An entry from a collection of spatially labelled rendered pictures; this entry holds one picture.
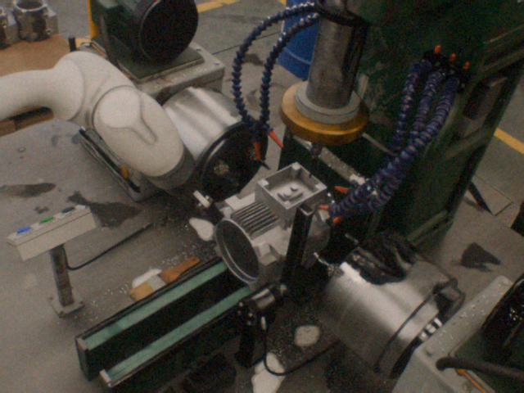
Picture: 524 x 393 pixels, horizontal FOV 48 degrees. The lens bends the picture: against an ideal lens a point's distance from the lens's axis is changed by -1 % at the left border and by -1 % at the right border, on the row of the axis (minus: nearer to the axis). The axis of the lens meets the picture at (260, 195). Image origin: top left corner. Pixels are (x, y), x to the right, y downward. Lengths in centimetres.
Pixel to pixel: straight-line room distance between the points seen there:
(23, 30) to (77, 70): 270
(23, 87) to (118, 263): 71
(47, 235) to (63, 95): 36
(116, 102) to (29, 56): 271
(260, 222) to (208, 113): 32
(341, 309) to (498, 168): 247
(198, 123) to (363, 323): 60
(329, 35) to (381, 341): 56
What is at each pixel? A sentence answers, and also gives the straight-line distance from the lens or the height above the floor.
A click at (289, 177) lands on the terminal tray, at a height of 112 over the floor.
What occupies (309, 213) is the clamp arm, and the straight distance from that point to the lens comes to 107.
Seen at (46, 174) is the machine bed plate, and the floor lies 80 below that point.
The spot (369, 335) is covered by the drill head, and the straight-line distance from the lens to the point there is 115.
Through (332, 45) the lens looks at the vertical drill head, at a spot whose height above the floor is 149.
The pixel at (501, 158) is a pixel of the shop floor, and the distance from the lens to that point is 363.
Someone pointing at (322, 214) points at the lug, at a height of 108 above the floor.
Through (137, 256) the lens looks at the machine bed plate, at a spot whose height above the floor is 80.
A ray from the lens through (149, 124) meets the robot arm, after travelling 92.
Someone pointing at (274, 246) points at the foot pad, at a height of 107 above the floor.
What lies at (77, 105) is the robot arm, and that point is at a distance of 102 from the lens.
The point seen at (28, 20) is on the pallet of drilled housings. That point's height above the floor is 30.
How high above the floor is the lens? 200
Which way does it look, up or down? 44 degrees down
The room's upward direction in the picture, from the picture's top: 9 degrees clockwise
